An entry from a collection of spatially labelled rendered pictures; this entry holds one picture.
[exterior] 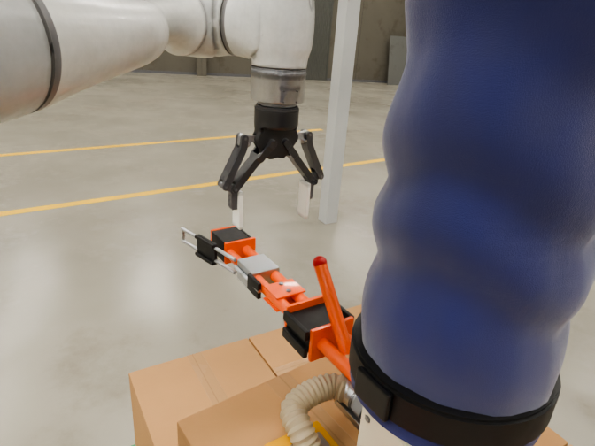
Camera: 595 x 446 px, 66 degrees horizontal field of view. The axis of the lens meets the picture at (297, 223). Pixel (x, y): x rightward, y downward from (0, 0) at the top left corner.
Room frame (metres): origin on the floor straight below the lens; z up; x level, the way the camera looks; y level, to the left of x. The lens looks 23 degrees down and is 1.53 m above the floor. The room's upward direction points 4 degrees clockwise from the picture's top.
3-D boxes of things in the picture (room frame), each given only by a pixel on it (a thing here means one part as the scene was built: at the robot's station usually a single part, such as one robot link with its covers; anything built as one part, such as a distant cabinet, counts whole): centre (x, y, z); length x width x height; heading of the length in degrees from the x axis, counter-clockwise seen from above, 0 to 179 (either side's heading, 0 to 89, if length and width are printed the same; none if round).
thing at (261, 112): (0.78, 0.05, 1.37); 0.08 x 0.07 x 0.09; 122
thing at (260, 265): (0.81, 0.07, 1.07); 0.07 x 0.07 x 0.04; 34
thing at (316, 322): (0.64, -0.05, 1.08); 0.10 x 0.08 x 0.06; 124
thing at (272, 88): (0.78, 0.05, 1.45); 0.09 x 0.09 x 0.06
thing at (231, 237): (0.93, 0.14, 1.08); 0.08 x 0.07 x 0.05; 34
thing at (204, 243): (0.85, 0.16, 1.08); 0.31 x 0.03 x 0.05; 47
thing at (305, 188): (0.81, -0.01, 1.24); 0.03 x 0.01 x 0.07; 32
